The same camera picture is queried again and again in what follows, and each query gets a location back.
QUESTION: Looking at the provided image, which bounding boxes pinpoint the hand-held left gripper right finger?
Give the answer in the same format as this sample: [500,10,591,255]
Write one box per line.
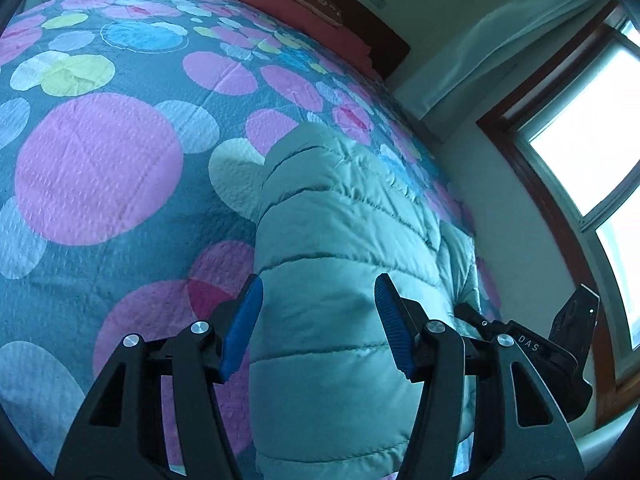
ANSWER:
[374,273,586,480]

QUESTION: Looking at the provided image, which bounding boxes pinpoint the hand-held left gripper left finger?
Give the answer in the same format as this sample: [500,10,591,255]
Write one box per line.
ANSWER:
[52,274,265,480]

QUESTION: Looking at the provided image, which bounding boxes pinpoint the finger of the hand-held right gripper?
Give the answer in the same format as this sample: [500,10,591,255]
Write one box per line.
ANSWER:
[454,302,501,343]

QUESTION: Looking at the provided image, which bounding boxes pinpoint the light green puffer jacket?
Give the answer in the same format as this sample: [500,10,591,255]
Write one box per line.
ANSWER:
[247,122,483,480]

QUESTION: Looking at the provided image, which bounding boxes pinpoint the dotted colourful bedspread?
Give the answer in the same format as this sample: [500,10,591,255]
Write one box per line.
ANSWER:
[0,0,501,480]

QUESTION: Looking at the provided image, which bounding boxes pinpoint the wooden framed window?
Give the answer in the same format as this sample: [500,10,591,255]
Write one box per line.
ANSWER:
[475,0,640,401]

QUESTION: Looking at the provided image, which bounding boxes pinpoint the pale hanging curtain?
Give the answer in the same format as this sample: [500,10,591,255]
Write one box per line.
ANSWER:
[395,0,621,143]

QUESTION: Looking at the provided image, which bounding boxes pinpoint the dark wooden headboard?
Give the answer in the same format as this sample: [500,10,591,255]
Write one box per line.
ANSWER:
[220,0,412,78]

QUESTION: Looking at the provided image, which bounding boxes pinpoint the brown patterned cushion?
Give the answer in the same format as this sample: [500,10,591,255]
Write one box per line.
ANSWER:
[287,0,346,28]

